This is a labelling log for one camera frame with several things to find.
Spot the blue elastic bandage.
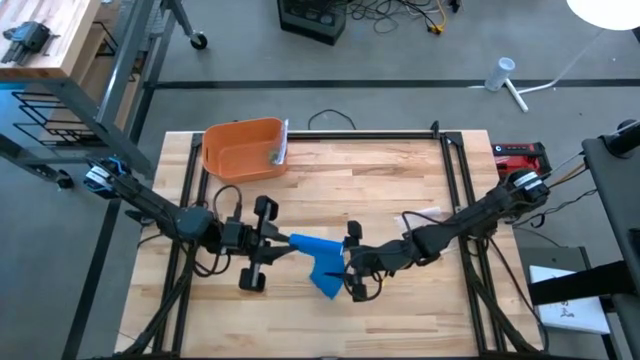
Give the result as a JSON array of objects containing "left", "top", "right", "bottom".
[{"left": 288, "top": 232, "right": 348, "bottom": 301}]

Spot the white plastic cup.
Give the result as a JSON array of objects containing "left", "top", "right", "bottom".
[{"left": 483, "top": 56, "right": 517, "bottom": 93}]

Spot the black camera cable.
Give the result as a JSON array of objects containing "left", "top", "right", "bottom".
[
  {"left": 367, "top": 210, "right": 441, "bottom": 302},
  {"left": 192, "top": 184, "right": 245, "bottom": 279}
]

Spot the black aluminium table frame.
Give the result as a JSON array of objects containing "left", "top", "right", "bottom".
[{"left": 114, "top": 119, "right": 551, "bottom": 360}]

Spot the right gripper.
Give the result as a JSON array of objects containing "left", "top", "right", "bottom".
[{"left": 323, "top": 219, "right": 397, "bottom": 303}]

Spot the white flat box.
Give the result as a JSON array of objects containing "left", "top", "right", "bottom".
[{"left": 528, "top": 264, "right": 612, "bottom": 335}]

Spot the black left camera cable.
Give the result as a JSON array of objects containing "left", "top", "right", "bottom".
[{"left": 192, "top": 184, "right": 245, "bottom": 279}]

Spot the dark grey flat box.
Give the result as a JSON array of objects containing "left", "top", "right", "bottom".
[{"left": 517, "top": 245, "right": 594, "bottom": 274}]

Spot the grey equipment cart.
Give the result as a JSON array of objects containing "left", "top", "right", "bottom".
[{"left": 579, "top": 118, "right": 640, "bottom": 360}]

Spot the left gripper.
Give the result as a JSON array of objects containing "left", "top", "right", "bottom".
[{"left": 219, "top": 195, "right": 297, "bottom": 293}]

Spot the wooden table with grey frame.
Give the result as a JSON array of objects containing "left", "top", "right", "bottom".
[{"left": 0, "top": 0, "right": 201, "bottom": 190}]

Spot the black cable loop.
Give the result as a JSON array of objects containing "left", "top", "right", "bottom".
[{"left": 306, "top": 108, "right": 357, "bottom": 132}]

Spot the orange plastic bin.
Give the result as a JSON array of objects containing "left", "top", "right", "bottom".
[{"left": 201, "top": 117, "right": 290, "bottom": 184}]

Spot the black wire rack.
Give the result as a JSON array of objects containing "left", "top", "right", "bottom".
[{"left": 10, "top": 89, "right": 101, "bottom": 149}]

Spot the black right camera cable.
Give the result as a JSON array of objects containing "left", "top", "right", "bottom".
[{"left": 367, "top": 210, "right": 441, "bottom": 302}]

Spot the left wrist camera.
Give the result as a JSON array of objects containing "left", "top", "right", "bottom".
[{"left": 221, "top": 219, "right": 247, "bottom": 251}]

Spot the red battery pack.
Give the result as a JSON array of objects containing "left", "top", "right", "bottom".
[{"left": 490, "top": 141, "right": 553, "bottom": 180}]

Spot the tangle of black cables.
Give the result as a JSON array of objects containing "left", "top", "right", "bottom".
[{"left": 347, "top": 0, "right": 464, "bottom": 36}]

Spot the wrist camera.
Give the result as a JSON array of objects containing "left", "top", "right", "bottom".
[
  {"left": 221, "top": 219, "right": 247, "bottom": 251},
  {"left": 355, "top": 245, "right": 389, "bottom": 276}
]

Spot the black computer case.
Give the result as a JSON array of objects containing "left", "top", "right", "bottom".
[{"left": 276, "top": 0, "right": 350, "bottom": 47}]

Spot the yellow cable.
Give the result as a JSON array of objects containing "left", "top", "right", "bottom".
[{"left": 424, "top": 0, "right": 447, "bottom": 36}]

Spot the black boxy device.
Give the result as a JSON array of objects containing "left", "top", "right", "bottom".
[{"left": 0, "top": 20, "right": 60, "bottom": 67}]

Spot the white lamp stand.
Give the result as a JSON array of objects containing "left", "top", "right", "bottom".
[{"left": 469, "top": 27, "right": 606, "bottom": 114}]

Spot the white lamp shade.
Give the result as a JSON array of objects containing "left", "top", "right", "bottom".
[{"left": 564, "top": 0, "right": 640, "bottom": 32}]

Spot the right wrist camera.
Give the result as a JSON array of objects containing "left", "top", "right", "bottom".
[{"left": 355, "top": 245, "right": 389, "bottom": 276}]

